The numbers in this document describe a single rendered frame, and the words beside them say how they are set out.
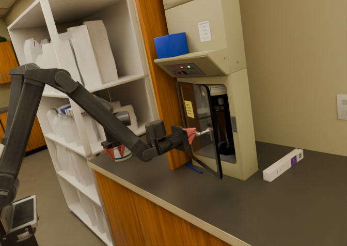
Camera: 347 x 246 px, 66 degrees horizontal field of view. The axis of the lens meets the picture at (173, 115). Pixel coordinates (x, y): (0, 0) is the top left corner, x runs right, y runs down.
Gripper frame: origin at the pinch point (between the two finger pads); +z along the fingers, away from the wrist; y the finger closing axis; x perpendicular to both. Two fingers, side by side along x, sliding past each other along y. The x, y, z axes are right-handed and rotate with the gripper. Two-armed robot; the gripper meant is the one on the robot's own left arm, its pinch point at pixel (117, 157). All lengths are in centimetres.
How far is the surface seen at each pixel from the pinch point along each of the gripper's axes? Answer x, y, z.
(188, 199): -34.7, 9.9, 15.7
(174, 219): -26.8, 6.0, 26.6
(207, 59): -45, 23, -39
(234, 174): -41, 33, 14
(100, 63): 92, 49, -42
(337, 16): -70, 76, -45
